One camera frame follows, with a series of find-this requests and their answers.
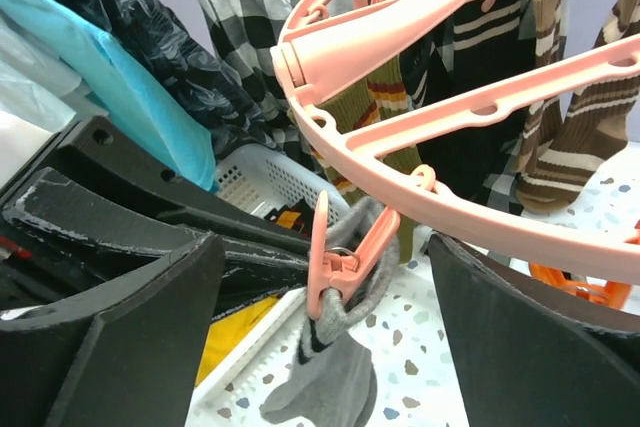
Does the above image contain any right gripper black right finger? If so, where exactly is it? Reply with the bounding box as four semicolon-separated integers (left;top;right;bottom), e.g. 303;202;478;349
427;232;639;427

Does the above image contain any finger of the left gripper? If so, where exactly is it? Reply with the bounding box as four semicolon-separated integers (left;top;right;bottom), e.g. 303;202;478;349
2;167;307;317
1;116;310;255

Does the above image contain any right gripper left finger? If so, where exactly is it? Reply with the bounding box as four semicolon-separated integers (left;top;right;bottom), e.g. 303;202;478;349
1;234;224;426

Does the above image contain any pink clip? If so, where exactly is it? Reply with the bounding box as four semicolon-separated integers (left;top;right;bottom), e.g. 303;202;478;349
307;190;401;320

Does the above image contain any pink round clip hanger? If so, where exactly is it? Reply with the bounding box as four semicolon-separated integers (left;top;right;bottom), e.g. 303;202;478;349
271;0;639;284

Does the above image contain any orange clip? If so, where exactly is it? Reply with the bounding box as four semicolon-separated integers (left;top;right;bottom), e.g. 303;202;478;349
529;263;632;310

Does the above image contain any teal cloth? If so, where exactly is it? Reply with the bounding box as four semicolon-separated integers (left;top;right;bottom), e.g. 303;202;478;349
1;0;218;192

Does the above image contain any black red yellow argyle sock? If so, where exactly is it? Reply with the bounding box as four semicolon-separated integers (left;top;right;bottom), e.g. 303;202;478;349
264;199;314;237

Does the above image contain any white ruffled blouse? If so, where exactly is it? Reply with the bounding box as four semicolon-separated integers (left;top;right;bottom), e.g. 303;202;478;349
1;15;107;184

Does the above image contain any white laundry basket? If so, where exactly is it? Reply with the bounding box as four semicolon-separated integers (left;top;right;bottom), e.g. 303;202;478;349
186;144;348;427

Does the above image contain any dark patterned garment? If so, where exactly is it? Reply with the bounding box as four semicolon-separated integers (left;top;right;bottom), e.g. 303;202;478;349
56;0;280;158

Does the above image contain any black white checked shirt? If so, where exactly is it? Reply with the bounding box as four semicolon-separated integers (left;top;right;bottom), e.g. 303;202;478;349
199;0;522;215

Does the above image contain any olive striped hanging sock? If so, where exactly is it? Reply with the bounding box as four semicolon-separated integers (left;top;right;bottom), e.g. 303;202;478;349
311;56;422;263

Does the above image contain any brown white striped sock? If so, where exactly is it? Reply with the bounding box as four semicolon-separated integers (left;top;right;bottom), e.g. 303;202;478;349
515;0;639;214

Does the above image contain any navy white striped sock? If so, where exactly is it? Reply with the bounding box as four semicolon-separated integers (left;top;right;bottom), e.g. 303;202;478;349
398;0;535;199

